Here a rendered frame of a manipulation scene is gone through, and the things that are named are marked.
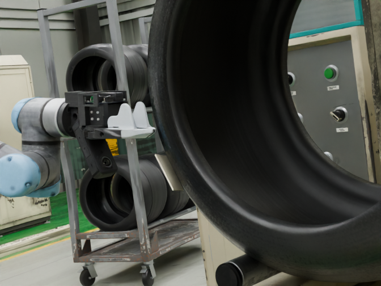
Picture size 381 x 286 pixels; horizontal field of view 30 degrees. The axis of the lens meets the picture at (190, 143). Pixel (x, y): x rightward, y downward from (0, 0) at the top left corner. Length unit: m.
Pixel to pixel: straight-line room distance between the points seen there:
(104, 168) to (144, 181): 3.41
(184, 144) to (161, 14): 0.19
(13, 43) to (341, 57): 10.32
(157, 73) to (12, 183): 0.37
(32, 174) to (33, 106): 0.18
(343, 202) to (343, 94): 0.56
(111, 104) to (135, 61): 3.50
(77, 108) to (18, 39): 10.61
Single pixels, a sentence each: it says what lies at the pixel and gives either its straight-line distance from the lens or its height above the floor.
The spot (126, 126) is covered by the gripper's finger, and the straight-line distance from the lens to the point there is 1.22.
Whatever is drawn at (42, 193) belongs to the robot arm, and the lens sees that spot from 1.41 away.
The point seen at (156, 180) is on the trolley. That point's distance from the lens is 4.78.
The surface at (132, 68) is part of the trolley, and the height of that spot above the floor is 1.43.
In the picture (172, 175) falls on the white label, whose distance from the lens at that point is 1.06.
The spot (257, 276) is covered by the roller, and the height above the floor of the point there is 0.89.
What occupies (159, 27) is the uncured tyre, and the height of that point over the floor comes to 1.26.
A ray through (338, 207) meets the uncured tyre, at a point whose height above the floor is 0.95.
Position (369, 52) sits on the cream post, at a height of 1.19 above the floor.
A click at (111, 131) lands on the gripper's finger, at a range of 1.23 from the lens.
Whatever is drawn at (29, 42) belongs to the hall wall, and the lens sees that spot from 12.06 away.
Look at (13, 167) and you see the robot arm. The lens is 1.26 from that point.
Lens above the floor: 1.14
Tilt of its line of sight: 3 degrees down
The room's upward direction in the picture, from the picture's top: 8 degrees counter-clockwise
